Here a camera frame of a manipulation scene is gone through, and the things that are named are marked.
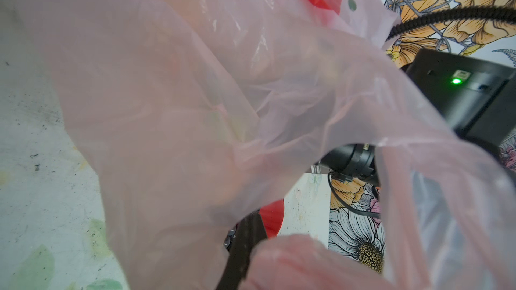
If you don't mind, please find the pink plastic bag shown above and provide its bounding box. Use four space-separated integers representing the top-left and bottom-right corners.
14 0 515 289

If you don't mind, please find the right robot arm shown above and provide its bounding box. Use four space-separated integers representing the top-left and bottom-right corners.
312 50 515 187

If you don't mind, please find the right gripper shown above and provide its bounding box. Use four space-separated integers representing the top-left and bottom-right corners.
318 144 379 185

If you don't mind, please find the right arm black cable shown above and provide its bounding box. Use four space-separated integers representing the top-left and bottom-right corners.
386 5 516 41

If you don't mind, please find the red flower-shaped plate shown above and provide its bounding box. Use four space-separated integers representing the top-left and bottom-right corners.
259 200 285 238

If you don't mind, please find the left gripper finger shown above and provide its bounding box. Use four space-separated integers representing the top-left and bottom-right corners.
216 212 267 290

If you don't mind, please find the dark grape bunch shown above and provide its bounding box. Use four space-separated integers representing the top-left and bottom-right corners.
223 226 237 251

